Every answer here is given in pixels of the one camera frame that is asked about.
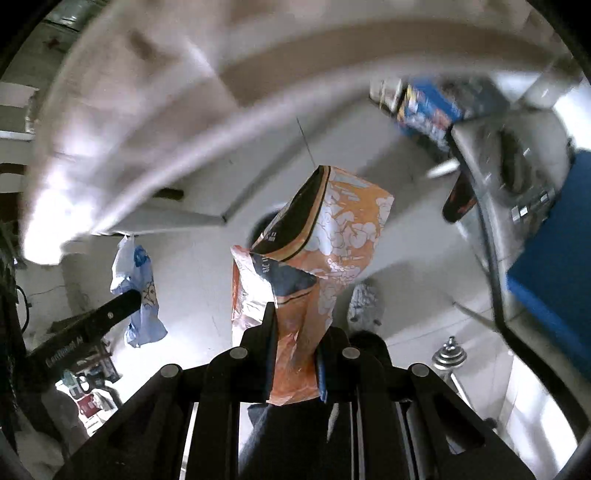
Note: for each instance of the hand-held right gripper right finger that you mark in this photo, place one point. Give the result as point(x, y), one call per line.
point(322, 374)

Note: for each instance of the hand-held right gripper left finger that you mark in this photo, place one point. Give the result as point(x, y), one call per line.
point(259, 364)

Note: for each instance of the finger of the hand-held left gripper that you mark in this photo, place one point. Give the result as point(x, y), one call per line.
point(121, 302)

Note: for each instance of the light blue plastic wrapper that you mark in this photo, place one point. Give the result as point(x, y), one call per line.
point(141, 295)

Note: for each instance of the orange snack bag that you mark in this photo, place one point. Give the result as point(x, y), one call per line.
point(323, 258)

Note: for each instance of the red packet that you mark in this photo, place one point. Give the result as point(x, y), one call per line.
point(88, 404)

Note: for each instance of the chrome dumbbell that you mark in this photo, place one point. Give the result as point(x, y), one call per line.
point(447, 357)

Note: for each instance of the blue printed box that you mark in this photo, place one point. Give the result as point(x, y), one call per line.
point(436, 110)

